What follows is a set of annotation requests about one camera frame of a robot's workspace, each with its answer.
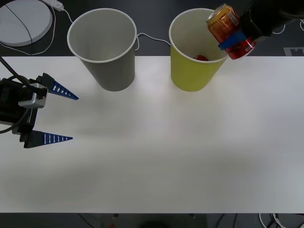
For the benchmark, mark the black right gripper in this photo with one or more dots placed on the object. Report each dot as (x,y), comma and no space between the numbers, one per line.
(255,26)

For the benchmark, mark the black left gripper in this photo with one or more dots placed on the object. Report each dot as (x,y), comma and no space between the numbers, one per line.
(32,118)

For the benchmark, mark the orange and red can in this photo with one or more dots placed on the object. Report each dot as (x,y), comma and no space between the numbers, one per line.
(222,26)

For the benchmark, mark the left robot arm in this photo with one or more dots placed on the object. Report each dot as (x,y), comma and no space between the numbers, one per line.
(33,101)

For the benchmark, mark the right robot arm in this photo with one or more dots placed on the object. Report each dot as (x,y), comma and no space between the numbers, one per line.
(270,12)

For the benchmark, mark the yellow-green plastic bin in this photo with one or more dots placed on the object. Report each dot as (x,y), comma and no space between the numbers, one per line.
(190,73)

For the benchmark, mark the grey plastic bin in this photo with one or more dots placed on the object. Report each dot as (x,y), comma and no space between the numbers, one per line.
(114,73)

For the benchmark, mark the white round disc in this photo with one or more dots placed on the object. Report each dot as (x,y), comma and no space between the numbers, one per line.
(14,26)

